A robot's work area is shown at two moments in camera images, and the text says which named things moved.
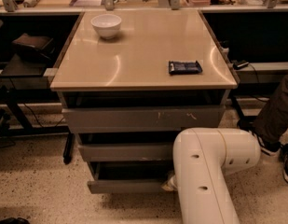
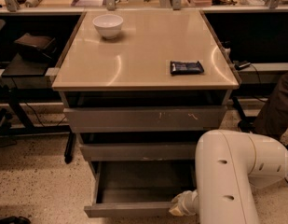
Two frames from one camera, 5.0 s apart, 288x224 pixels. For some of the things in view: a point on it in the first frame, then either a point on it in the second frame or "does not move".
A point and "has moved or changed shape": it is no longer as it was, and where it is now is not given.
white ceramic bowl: (107, 25) does not move
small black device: (239, 64) does not move
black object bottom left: (12, 220) does not move
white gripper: (171, 183) to (188, 201)
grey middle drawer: (128, 152) does not move
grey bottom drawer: (128, 177) has moved or changed shape
